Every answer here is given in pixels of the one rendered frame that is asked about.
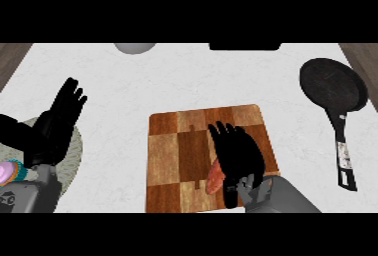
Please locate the speckled grey round plate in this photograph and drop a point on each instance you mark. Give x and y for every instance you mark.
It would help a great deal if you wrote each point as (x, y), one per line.
(68, 156)

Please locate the black flat appliance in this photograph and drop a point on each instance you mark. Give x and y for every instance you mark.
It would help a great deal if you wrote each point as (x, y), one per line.
(244, 46)

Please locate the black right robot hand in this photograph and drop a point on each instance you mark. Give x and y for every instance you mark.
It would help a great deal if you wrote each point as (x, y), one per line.
(238, 156)

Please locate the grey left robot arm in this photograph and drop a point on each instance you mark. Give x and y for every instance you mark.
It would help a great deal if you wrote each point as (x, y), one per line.
(29, 191)

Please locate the checkered wooden cutting board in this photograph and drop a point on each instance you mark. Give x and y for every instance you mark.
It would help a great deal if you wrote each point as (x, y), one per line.
(189, 156)

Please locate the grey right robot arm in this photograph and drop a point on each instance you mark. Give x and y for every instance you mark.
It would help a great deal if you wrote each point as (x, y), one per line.
(275, 196)

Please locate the black frying pan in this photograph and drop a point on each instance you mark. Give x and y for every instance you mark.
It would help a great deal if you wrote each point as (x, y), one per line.
(334, 88)

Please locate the grey round bowl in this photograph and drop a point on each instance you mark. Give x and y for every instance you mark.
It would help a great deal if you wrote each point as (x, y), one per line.
(133, 47)

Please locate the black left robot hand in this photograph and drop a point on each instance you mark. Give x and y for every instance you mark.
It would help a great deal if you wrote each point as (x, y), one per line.
(56, 123)

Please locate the pink frosted cupcake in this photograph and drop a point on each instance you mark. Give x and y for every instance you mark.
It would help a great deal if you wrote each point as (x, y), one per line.
(9, 171)

